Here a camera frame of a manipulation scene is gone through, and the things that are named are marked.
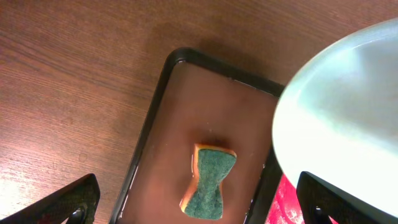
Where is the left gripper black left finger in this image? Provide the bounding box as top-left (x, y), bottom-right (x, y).
top-left (1, 174), bottom-right (100, 224)

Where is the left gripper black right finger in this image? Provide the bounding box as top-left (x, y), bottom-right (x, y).
top-left (296, 171), bottom-right (389, 224)

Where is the light blue plate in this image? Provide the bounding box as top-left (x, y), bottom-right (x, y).
top-left (272, 19), bottom-right (397, 216)

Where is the green and yellow sponge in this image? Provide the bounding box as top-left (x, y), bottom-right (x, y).
top-left (180, 144), bottom-right (237, 220)

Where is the red plastic tray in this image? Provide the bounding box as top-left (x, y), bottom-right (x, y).
top-left (264, 174), bottom-right (340, 224)

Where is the brown tray with black rim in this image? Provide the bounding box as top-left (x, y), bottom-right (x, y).
top-left (110, 48), bottom-right (283, 224)

